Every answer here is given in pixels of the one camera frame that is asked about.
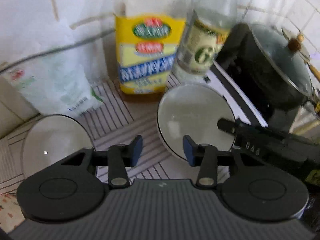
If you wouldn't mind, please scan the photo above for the black induction stove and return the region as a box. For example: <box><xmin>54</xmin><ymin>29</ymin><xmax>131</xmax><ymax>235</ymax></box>
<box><xmin>212</xmin><ymin>55</ymin><xmax>300</xmax><ymax>131</ymax></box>

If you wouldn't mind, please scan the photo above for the cooking wine bottle yellow label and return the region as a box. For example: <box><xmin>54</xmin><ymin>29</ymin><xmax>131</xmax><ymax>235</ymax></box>
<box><xmin>99</xmin><ymin>0</ymin><xmax>193</xmax><ymax>103</ymax></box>

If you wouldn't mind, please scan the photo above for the black power cable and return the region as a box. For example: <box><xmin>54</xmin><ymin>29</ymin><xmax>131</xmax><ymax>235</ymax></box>
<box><xmin>0</xmin><ymin>28</ymin><xmax>117</xmax><ymax>74</ymax></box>

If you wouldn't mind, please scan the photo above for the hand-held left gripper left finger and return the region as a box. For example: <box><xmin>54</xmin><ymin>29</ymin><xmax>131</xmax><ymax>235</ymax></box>
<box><xmin>61</xmin><ymin>134</ymin><xmax>143</xmax><ymax>188</ymax></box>

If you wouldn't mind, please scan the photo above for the black wok with glass lid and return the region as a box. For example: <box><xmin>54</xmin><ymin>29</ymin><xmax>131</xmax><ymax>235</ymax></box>
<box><xmin>216</xmin><ymin>22</ymin><xmax>316</xmax><ymax>121</ymax></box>

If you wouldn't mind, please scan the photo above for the white ribbed bowl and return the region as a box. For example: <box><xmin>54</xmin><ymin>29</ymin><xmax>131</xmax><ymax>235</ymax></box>
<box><xmin>21</xmin><ymin>114</ymin><xmax>97</xmax><ymax>181</ymax></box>
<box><xmin>157</xmin><ymin>83</ymin><xmax>236</xmax><ymax>161</ymax></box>

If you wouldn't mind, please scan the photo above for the heart print plate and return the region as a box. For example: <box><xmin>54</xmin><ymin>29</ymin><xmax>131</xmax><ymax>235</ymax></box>
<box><xmin>0</xmin><ymin>192</ymin><xmax>27</xmax><ymax>233</ymax></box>

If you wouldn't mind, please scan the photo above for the clear vinegar bottle yellow cap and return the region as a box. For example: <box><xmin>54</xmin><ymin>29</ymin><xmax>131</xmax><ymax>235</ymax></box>
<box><xmin>172</xmin><ymin>0</ymin><xmax>252</xmax><ymax>81</ymax></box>

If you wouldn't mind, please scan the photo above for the striped white tablecloth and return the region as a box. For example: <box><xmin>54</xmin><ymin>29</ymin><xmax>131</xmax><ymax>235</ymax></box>
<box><xmin>0</xmin><ymin>74</ymin><xmax>268</xmax><ymax>196</ymax></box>

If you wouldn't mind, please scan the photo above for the white plastic seasoning bag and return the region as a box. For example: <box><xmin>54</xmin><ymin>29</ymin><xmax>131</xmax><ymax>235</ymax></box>
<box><xmin>4</xmin><ymin>20</ymin><xmax>107</xmax><ymax>118</ymax></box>

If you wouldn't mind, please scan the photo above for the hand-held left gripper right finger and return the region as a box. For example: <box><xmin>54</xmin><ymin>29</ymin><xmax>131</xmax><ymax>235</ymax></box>
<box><xmin>182</xmin><ymin>134</ymin><xmax>265</xmax><ymax>188</ymax></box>

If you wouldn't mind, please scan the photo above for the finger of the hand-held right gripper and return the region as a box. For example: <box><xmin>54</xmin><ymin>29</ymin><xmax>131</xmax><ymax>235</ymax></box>
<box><xmin>217</xmin><ymin>119</ymin><xmax>311</xmax><ymax>165</ymax></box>

